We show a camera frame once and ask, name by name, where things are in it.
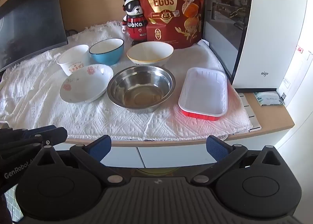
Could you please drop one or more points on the white computer case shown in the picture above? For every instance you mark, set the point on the white computer case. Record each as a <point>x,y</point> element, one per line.
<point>269,30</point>

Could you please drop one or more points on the panda figurine in red suit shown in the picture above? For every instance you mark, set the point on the panda figurine in red suit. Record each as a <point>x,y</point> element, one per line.
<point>134,28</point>

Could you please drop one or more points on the blue enamel bowl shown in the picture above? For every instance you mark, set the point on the blue enamel bowl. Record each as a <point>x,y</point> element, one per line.
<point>107,57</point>

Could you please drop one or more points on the white knitted cloth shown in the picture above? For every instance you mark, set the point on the white knitted cloth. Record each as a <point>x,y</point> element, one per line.
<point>36,101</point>

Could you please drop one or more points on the red and white tray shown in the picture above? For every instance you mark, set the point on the red and white tray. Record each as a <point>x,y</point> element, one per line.
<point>203,92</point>

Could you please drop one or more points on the green and white packet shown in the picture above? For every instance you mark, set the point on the green and white packet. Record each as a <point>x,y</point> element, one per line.
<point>267,98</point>

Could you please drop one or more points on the white drawer front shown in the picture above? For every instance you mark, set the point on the white drawer front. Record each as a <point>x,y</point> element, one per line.
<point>124,155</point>
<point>176,156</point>

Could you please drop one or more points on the red snack pouch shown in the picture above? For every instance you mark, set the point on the red snack pouch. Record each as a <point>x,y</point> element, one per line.
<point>166,6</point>

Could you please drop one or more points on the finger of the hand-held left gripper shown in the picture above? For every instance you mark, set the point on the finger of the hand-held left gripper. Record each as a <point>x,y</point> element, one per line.
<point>36,129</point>
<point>55,136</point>

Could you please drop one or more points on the black computer monitor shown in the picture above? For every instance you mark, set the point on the black computer monitor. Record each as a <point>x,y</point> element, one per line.
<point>29,18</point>

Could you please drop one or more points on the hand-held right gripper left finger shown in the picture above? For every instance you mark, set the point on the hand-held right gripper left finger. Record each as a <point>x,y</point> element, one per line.
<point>100,148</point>

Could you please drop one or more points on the white labelled box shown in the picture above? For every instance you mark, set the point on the white labelled box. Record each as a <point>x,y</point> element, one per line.
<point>298,72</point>

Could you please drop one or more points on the stainless steel bowl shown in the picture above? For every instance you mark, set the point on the stainless steel bowl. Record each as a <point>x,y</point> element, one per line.
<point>139,89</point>

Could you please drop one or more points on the white bowl with gold rim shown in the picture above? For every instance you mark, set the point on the white bowl with gold rim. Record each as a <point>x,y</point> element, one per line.
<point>149,54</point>

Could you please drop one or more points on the white floral bowl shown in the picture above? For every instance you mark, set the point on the white floral bowl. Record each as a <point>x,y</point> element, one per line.
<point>83,84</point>

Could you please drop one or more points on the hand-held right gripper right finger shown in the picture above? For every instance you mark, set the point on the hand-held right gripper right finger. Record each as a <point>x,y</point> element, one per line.
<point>215,149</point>

